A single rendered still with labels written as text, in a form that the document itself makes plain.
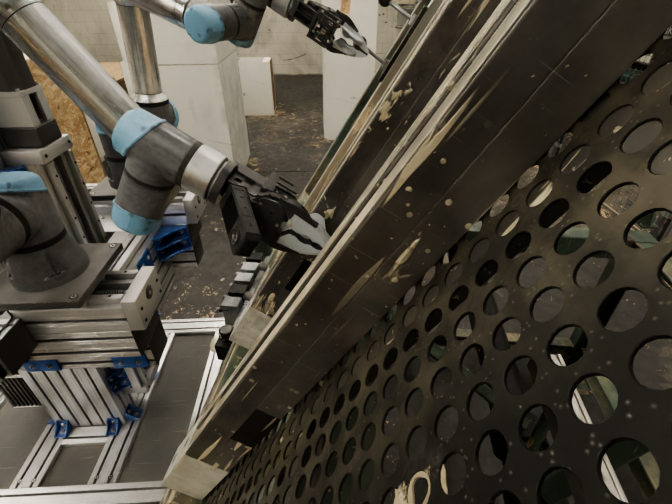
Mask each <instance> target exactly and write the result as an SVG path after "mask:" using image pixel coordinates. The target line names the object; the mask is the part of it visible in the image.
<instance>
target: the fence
mask: <svg viewBox="0 0 672 504"><path fill-rule="evenodd" d="M442 2H443V0H431V2H430V3H429V5H428V9H427V11H426V13H425V14H424V16H423V17H422V19H421V21H420V22H419V24H418V25H417V27H416V29H415V30H414V32H413V33H412V35H411V37H410V38H409V40H408V41H407V43H406V44H405V46H404V48H403V49H402V51H401V52H400V54H399V56H398V57H397V59H396V60H395V62H394V64H393V65H392V67H391V68H390V70H389V72H388V73H387V75H386V76H385V78H384V80H383V81H382V83H381V82H380V83H379V85H378V86H377V88H376V90H375V91H374V93H373V94H372V96H371V98H370V99H369V101H368V102H367V104H366V106H365V107H364V109H363V110H362V112H361V114H360V115H359V117H358V118H357V120H356V122H355V123H354V125H353V126H352V128H351V130H350V131H349V133H348V134H347V136H346V138H345V139H344V141H343V142H342V144H341V146H340V147H339V149H338V150H337V152H336V154H335V155H334V157H333V158H332V160H331V162H330V163H329V165H328V166H327V168H326V170H325V171H324V173H323V174H322V176H321V178H320V179H319V181H318V182H317V184H316V186H315V187H314V189H313V190H312V192H311V194H310V195H309V197H308V198H307V200H306V202H305V203H304V205H303V206H304V207H305V208H306V210H307V211H309V209H310V207H311V206H312V204H313V203H314V201H315V200H316V198H317V197H318V195H319V193H320V192H321V190H322V189H323V187H324V186H325V184H326V183H327V181H328V179H329V178H330V176H331V175H332V173H333V172H334V170H335V169H336V167H337V165H338V164H339V162H340V161H341V159H342V158H343V156H344V155H345V153H346V151H347V150H348V148H349V147H350V145H351V144H352V142H353V141H354V139H355V137H356V136H357V134H358V133H359V131H360V130H361V128H362V127H363V125H364V123H365V122H366V120H367V119H368V117H369V116H370V114H371V113H372V111H373V109H374V108H375V106H376V105H377V103H378V102H379V100H380V99H381V97H382V95H383V94H384V92H385V91H386V89H387V88H388V86H389V85H390V83H391V81H392V80H393V78H394V77H395V75H396V74H397V72H398V71H399V69H400V67H401V66H402V64H403V63H404V61H405V60H406V58H407V57H408V55H409V53H410V52H411V50H412V49H413V47H414V46H415V44H416V42H417V41H418V39H419V38H420V36H421V35H422V33H423V32H424V30H425V28H426V27H427V25H428V24H429V22H430V21H431V19H432V18H433V16H434V14H435V13H436V11H437V10H438V8H439V7H440V5H441V4H442Z"/></svg>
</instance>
